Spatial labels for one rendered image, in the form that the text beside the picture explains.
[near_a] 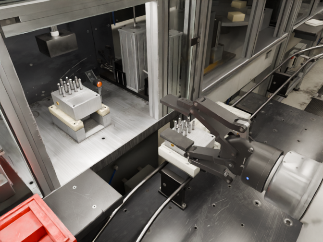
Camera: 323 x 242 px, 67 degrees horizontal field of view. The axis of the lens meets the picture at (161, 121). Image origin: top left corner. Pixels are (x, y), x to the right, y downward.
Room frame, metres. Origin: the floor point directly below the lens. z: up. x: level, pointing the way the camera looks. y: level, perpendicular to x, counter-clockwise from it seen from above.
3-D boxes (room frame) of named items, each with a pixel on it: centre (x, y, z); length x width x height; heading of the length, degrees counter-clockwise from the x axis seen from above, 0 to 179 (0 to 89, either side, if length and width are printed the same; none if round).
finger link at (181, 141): (0.39, -0.03, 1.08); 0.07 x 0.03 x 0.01; 48
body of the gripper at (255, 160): (0.29, -0.14, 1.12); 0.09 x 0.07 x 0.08; 48
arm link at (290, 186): (0.24, -0.20, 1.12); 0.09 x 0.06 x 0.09; 138
